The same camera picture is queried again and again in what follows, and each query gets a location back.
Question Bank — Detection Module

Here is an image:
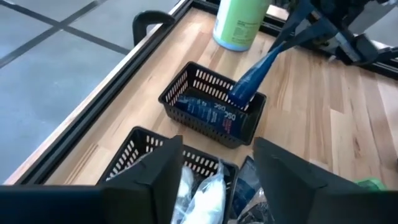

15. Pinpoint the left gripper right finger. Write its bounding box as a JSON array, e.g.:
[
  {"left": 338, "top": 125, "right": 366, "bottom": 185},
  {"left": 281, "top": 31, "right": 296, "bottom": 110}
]
[{"left": 253, "top": 137, "right": 398, "bottom": 224}]

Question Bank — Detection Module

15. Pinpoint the black round sponge in bag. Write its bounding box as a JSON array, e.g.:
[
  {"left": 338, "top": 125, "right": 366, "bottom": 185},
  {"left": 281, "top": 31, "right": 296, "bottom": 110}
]
[{"left": 228, "top": 189, "right": 276, "bottom": 224}]

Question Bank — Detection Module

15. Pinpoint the small green bottle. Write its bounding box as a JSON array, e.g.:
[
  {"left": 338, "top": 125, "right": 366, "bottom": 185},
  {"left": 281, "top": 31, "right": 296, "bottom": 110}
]
[{"left": 353, "top": 176, "right": 389, "bottom": 192}]

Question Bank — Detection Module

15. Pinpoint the dark blue travel tube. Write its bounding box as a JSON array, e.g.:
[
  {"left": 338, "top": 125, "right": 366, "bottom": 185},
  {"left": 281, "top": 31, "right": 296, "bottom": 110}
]
[
  {"left": 228, "top": 42, "right": 287, "bottom": 108},
  {"left": 186, "top": 94, "right": 240, "bottom": 121},
  {"left": 229, "top": 155, "right": 266, "bottom": 220},
  {"left": 175, "top": 98, "right": 248, "bottom": 139}
]

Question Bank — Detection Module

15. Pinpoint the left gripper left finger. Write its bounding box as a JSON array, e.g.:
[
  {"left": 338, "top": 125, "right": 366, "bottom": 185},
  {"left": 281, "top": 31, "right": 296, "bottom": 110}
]
[{"left": 101, "top": 134, "right": 184, "bottom": 224}]

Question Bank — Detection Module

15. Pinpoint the black slotted plastic basket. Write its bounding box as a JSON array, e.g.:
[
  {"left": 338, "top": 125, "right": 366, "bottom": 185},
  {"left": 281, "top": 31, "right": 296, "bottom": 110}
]
[
  {"left": 96, "top": 126, "right": 240, "bottom": 224},
  {"left": 157, "top": 60, "right": 267, "bottom": 149}
]

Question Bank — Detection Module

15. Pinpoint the green wipes canister white lid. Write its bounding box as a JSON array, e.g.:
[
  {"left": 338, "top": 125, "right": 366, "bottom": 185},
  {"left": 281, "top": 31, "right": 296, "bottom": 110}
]
[{"left": 212, "top": 0, "right": 272, "bottom": 52}]

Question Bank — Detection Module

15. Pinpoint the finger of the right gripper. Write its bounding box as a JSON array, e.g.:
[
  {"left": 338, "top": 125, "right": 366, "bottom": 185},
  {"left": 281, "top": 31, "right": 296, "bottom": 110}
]
[
  {"left": 270, "top": 0, "right": 315, "bottom": 50},
  {"left": 281, "top": 21, "right": 340, "bottom": 52}
]

